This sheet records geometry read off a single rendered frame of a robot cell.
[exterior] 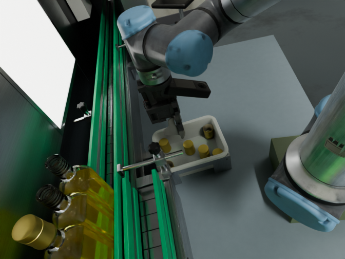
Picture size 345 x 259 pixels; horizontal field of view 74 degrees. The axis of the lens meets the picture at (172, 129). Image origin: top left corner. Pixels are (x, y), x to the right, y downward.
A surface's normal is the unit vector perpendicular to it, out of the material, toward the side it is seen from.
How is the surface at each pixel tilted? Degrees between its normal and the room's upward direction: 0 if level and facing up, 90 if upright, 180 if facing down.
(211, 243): 0
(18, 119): 90
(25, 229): 0
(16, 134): 90
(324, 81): 0
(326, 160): 90
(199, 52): 90
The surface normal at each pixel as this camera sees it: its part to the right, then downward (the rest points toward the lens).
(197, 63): 0.70, 0.41
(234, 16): -0.39, 0.90
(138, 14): -0.25, -0.63
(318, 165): -0.86, 0.49
